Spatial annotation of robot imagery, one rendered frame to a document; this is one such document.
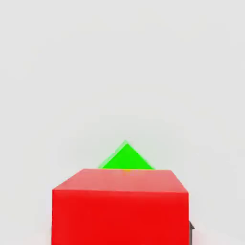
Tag small red cube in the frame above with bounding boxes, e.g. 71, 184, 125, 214
51, 168, 189, 245

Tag small green cube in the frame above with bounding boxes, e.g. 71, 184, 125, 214
97, 139, 156, 170

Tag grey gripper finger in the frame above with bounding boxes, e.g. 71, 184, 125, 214
189, 220, 195, 245

